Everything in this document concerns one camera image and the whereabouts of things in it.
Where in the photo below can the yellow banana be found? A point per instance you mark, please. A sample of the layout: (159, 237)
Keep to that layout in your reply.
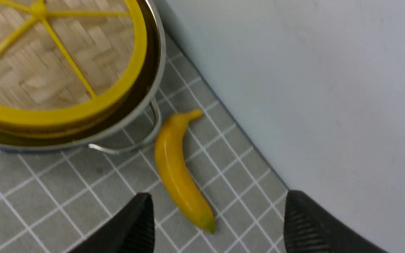
(175, 176)

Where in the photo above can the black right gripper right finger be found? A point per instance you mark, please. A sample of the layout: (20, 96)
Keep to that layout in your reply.
(309, 228)

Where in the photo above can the stainless steel pot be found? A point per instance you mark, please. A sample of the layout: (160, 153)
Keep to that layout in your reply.
(141, 95)

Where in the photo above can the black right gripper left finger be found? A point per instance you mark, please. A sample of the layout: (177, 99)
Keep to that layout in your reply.
(131, 230)

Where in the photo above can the woven bamboo steamer lid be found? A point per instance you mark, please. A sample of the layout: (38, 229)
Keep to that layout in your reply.
(63, 61)

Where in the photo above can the yellow-rimmed bamboo steamer basket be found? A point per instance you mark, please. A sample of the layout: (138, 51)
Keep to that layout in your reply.
(68, 129)

